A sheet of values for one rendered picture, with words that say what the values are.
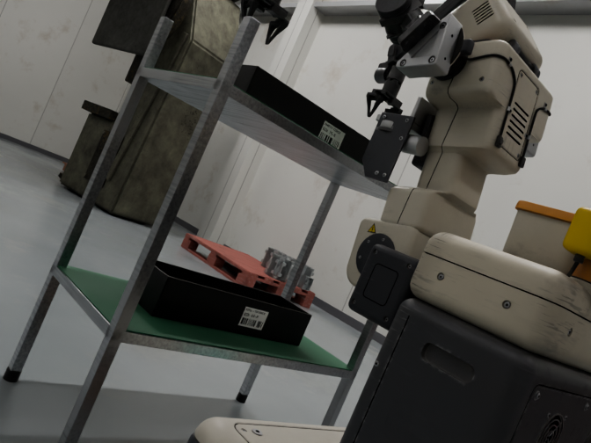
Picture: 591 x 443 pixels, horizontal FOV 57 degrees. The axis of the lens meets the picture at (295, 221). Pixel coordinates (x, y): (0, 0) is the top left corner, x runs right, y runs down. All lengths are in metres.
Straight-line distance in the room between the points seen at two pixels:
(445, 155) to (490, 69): 0.20
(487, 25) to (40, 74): 10.00
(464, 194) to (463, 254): 0.37
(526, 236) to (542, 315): 0.25
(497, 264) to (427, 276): 0.12
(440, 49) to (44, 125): 10.15
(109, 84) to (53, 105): 1.11
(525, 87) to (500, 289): 0.57
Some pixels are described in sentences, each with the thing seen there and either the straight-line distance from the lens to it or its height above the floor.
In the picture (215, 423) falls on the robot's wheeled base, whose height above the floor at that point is 0.27.
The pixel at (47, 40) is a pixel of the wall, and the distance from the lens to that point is 10.95.
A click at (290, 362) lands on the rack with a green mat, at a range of 1.64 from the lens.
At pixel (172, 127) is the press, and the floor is 1.11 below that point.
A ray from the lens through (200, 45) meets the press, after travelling 6.13.
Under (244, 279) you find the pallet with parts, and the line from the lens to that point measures 4.81.
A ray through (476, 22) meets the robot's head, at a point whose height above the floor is 1.29.
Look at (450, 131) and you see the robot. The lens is 1.26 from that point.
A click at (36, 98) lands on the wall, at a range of 10.94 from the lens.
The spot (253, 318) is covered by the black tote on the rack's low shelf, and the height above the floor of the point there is 0.41.
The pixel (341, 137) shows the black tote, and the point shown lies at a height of 1.02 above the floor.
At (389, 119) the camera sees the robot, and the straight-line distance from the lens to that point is 1.31.
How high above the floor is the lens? 0.73
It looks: level
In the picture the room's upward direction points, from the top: 24 degrees clockwise
